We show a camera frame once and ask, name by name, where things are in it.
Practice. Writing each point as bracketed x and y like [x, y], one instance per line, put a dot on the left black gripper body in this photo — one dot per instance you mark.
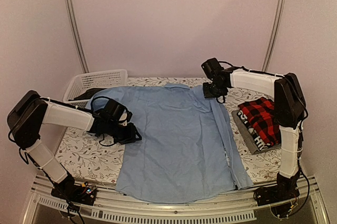
[120, 135]

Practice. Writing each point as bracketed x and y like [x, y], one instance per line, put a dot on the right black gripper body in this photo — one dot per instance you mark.
[214, 91]

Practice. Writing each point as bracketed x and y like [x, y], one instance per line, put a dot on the light blue long sleeve shirt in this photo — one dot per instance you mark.
[187, 151]

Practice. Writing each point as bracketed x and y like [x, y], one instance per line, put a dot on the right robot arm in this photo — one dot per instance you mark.
[289, 106]

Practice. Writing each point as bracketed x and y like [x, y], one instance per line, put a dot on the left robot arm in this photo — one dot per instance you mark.
[104, 116]

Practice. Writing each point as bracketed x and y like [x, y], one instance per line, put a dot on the red black plaid shirt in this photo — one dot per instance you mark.
[260, 115]

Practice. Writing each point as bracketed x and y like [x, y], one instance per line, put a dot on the dark shirt in basket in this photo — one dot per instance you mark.
[87, 94]

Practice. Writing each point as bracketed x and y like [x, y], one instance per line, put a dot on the white plastic basket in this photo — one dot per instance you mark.
[83, 82]

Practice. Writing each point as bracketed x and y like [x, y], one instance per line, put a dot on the grey folded shirt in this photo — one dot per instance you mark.
[242, 134]

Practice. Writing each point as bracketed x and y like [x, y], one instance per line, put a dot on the black shirt white letters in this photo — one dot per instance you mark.
[250, 129]

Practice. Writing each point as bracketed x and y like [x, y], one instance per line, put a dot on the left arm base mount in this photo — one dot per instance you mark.
[67, 189]

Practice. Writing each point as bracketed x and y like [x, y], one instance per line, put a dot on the right aluminium post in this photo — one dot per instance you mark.
[273, 36]

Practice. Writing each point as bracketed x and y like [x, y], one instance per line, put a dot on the aluminium post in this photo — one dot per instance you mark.
[76, 35]
[273, 36]

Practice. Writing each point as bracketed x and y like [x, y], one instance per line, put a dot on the aluminium front rail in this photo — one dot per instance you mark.
[111, 206]

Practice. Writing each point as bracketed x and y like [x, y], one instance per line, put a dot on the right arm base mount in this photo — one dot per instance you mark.
[285, 190]

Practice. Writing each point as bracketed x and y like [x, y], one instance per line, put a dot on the left aluminium post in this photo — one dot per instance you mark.
[76, 35]

